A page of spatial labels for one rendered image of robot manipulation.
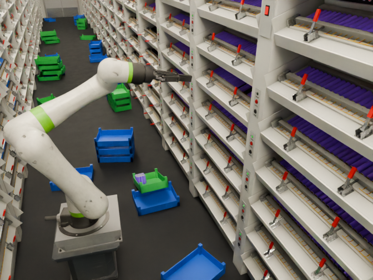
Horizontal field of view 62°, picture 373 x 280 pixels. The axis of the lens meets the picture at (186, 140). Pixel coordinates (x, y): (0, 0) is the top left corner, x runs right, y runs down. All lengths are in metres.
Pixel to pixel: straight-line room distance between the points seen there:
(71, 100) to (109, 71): 0.21
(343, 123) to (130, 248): 1.46
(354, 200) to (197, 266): 1.12
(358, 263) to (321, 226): 0.16
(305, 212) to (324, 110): 0.40
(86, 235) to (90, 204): 0.26
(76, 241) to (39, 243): 0.59
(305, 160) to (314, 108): 0.20
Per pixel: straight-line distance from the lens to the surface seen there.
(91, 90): 1.45
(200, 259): 1.95
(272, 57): 1.21
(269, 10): 1.20
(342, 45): 1.01
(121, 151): 2.70
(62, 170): 1.31
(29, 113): 1.41
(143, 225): 2.15
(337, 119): 1.02
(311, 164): 1.15
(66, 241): 1.67
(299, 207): 1.26
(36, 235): 2.28
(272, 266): 1.56
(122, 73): 1.37
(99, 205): 1.45
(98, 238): 1.66
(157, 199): 2.33
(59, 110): 1.41
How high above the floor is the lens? 1.52
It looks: 30 degrees down
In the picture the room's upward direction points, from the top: straight up
